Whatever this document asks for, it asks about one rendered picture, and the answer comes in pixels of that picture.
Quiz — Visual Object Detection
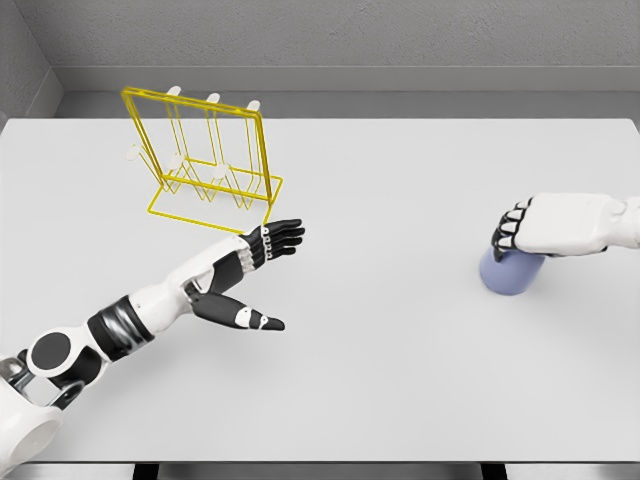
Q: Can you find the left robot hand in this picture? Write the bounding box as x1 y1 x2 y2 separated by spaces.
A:
168 218 306 332

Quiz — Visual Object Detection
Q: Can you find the lavender blue cup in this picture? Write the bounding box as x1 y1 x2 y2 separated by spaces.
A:
478 245 546 297

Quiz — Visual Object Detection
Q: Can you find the yellow wire cup holder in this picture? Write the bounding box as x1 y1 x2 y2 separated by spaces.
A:
121 85 285 236

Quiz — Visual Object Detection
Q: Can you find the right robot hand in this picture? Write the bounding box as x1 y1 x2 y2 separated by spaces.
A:
491 192 629 264

